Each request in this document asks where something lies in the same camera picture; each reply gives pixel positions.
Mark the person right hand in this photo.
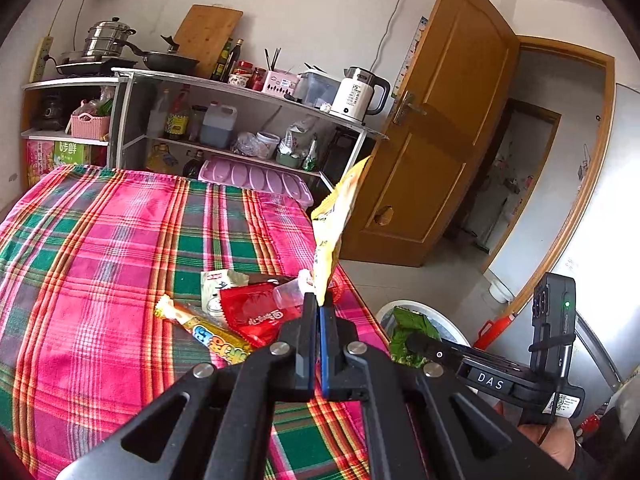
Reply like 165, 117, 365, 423
518, 418, 577, 469

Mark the white power strip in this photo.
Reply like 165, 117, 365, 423
28, 36, 53, 82

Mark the yellow snack packet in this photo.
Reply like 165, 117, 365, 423
311, 156, 370, 306

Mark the white electric kettle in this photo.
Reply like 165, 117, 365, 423
330, 66, 390, 124

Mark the yellow sausage stick wrapper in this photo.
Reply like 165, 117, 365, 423
154, 295, 253, 365

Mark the pink lid storage box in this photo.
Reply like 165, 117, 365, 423
198, 156, 314, 208

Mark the pink plaid tablecloth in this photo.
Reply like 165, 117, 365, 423
0, 162, 392, 480

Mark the wooden door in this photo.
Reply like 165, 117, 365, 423
341, 0, 520, 266

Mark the black frying pan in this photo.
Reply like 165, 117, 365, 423
122, 36, 198, 75

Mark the white metal shelf rack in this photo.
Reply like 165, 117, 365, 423
21, 67, 383, 198

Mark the red noodle sauce packet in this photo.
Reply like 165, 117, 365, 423
220, 283, 299, 348

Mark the gold green snack bag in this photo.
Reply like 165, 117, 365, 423
388, 307, 440, 368

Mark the steel steamer pot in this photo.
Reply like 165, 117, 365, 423
82, 16, 137, 58

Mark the pink utensil basket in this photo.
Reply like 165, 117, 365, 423
262, 70, 299, 99

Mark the white trash bin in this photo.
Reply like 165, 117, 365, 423
374, 299, 471, 348

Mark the white vinegar jug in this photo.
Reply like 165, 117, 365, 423
198, 101, 238, 150

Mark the wooden cutting board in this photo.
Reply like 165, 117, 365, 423
174, 4, 243, 79

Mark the oil bottle yellow label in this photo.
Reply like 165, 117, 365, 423
164, 84, 191, 140

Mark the small beige packet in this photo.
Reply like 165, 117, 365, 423
201, 269, 250, 316

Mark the pink woven basket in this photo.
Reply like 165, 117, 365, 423
70, 113, 111, 141

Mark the brown chocolate wrapper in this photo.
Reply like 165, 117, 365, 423
248, 273, 294, 286

